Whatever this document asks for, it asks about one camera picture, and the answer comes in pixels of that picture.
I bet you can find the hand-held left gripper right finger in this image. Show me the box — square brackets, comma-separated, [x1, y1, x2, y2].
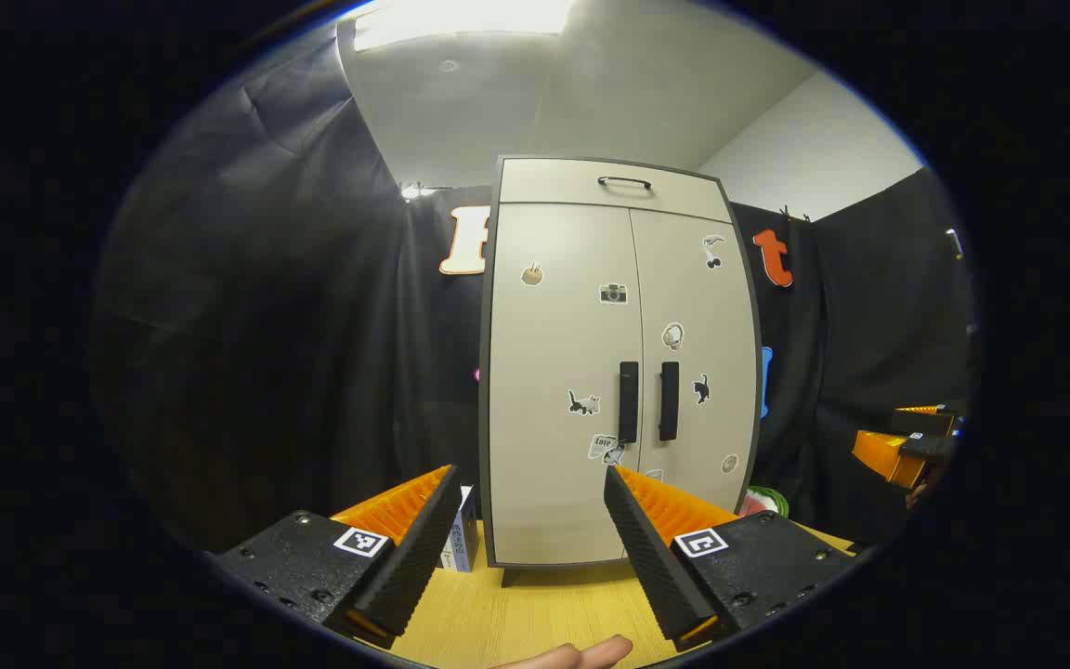
[603, 465, 861, 651]

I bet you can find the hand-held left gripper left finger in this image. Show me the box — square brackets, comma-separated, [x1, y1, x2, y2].
[216, 465, 463, 649]

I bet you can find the white double-door shoe cabinet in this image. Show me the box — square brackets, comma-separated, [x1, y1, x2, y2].
[477, 155, 763, 588]

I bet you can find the black door handle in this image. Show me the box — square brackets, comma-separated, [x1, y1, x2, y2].
[618, 361, 640, 444]
[658, 361, 681, 442]

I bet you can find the white cabinet door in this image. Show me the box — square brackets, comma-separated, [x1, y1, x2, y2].
[630, 209, 761, 517]
[489, 203, 645, 565]

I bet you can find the white cabinet drawer front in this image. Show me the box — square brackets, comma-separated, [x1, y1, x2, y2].
[498, 158, 731, 222]

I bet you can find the white and blue box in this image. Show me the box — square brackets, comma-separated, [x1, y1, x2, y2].
[439, 485, 480, 573]

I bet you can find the toy watermelon slice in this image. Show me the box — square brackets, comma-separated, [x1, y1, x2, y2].
[739, 485, 791, 519]

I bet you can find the black backdrop cloth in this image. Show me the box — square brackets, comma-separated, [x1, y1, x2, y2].
[94, 28, 977, 558]

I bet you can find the ceiling light panel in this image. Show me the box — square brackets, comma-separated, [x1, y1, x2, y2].
[352, 0, 575, 52]

